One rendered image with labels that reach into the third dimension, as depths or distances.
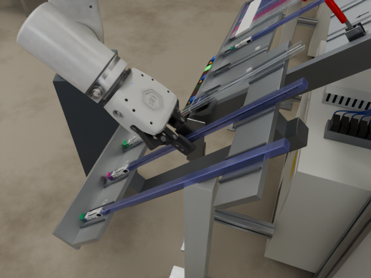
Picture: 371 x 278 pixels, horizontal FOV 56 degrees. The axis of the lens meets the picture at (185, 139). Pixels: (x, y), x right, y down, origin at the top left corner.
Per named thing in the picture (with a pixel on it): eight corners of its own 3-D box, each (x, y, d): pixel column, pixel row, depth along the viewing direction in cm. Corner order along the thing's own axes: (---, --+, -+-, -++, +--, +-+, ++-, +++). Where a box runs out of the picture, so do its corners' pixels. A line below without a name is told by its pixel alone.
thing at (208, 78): (203, 127, 100) (187, 110, 98) (253, 17, 142) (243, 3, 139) (206, 126, 100) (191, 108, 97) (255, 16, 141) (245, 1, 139)
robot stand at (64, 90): (94, 201, 162) (52, 81, 111) (101, 170, 175) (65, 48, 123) (133, 201, 162) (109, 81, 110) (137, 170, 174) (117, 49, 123)
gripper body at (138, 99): (106, 89, 53) (164, 133, 56) (133, 52, 60) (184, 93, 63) (88, 112, 58) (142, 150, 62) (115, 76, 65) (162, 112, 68)
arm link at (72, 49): (93, 84, 64) (80, 100, 56) (29, 36, 61) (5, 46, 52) (120, 48, 62) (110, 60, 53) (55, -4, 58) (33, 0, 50)
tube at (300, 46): (126, 148, 89) (122, 145, 89) (128, 144, 90) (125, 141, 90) (304, 49, 55) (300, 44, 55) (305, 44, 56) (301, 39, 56)
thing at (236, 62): (201, 119, 99) (194, 112, 97) (252, 10, 140) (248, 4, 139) (258, 96, 86) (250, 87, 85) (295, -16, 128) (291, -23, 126)
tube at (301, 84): (110, 180, 81) (106, 177, 81) (112, 175, 82) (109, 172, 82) (307, 89, 47) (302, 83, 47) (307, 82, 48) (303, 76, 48)
